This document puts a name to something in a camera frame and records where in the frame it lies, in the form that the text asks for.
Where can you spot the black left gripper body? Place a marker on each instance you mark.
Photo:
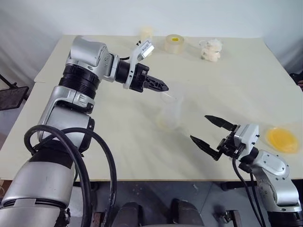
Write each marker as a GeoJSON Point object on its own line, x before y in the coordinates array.
{"type": "Point", "coordinates": [139, 80]}

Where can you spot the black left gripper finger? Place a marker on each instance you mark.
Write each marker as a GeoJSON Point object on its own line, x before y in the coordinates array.
{"type": "Point", "coordinates": [154, 87]}
{"type": "Point", "coordinates": [157, 82]}

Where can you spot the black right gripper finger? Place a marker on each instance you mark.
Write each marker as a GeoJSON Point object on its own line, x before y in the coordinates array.
{"type": "Point", "coordinates": [221, 122]}
{"type": "Point", "coordinates": [206, 147]}

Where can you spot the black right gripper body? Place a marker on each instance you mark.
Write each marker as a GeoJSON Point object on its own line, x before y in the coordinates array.
{"type": "Point", "coordinates": [228, 146]}

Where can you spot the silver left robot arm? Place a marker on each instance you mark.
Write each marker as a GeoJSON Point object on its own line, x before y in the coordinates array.
{"type": "Point", "coordinates": [79, 50]}

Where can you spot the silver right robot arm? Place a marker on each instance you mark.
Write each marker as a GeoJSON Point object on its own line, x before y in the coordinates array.
{"type": "Point", "coordinates": [272, 165]}

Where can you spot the clear cup with orange liquid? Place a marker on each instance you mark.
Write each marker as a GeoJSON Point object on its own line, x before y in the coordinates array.
{"type": "Point", "coordinates": [281, 139]}

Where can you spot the clear plastic cup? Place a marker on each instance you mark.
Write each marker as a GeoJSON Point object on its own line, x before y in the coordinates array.
{"type": "Point", "coordinates": [171, 113]}

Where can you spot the clear tape roll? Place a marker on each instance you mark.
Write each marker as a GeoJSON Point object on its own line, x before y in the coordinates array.
{"type": "Point", "coordinates": [174, 43]}

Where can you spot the white plush toy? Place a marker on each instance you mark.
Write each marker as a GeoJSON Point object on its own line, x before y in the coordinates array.
{"type": "Point", "coordinates": [211, 51]}

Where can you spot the dark rounded shape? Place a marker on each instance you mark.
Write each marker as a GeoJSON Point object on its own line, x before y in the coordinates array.
{"type": "Point", "coordinates": [187, 212]}
{"type": "Point", "coordinates": [130, 215]}

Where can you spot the dark object at table side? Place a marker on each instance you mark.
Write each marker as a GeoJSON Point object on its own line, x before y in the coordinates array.
{"type": "Point", "coordinates": [297, 80]}

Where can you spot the black metal stand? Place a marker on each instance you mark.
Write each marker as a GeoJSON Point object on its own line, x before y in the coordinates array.
{"type": "Point", "coordinates": [11, 97]}

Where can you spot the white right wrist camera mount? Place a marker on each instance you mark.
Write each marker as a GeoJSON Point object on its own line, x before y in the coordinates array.
{"type": "Point", "coordinates": [248, 137]}

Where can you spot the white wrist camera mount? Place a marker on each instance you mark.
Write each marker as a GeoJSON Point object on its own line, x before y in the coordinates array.
{"type": "Point", "coordinates": [144, 49]}
{"type": "Point", "coordinates": [248, 137]}

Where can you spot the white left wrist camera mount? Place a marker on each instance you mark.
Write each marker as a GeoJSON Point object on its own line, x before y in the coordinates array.
{"type": "Point", "coordinates": [144, 49]}

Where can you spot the rusty metal bracket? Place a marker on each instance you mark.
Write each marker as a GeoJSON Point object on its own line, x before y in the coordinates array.
{"type": "Point", "coordinates": [227, 215]}

